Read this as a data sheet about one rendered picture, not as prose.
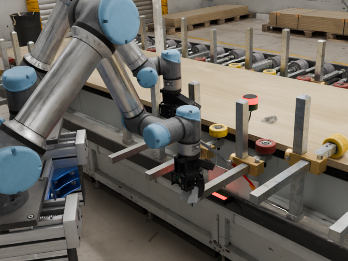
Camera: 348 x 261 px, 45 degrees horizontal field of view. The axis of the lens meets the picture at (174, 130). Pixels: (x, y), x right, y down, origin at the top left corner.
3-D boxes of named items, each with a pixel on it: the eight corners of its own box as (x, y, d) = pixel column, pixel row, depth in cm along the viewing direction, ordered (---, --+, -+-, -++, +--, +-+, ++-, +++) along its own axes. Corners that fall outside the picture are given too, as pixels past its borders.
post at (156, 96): (160, 167, 205) (154, 72, 186) (156, 165, 207) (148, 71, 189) (165, 164, 207) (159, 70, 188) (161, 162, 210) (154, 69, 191)
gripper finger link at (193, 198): (183, 212, 142) (182, 188, 138) (195, 205, 145) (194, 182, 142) (189, 215, 140) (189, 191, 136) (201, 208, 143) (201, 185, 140)
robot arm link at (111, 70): (44, 3, 110) (121, 138, 139) (64, 6, 102) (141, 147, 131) (78, -18, 115) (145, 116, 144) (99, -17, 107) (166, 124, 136)
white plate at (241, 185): (257, 205, 163) (257, 183, 159) (207, 182, 181) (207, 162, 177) (258, 204, 163) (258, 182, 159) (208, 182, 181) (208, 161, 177)
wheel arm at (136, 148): (113, 165, 179) (112, 157, 177) (108, 163, 181) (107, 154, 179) (185, 134, 205) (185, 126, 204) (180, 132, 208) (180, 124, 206)
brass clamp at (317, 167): (317, 176, 138) (319, 162, 136) (282, 163, 147) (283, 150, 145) (327, 169, 141) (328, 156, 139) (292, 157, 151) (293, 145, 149)
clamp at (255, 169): (256, 177, 159) (256, 165, 157) (228, 166, 168) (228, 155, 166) (264, 172, 162) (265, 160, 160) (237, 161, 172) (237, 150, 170)
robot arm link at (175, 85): (184, 76, 169) (175, 82, 162) (185, 87, 171) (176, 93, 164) (168, 74, 172) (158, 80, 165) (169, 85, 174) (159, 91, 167)
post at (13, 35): (25, 98, 306) (11, 32, 287) (23, 97, 308) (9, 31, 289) (29, 97, 308) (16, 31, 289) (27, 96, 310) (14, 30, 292)
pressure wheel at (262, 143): (267, 173, 166) (268, 147, 161) (250, 167, 171) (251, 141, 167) (278, 166, 171) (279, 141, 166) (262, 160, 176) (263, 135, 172)
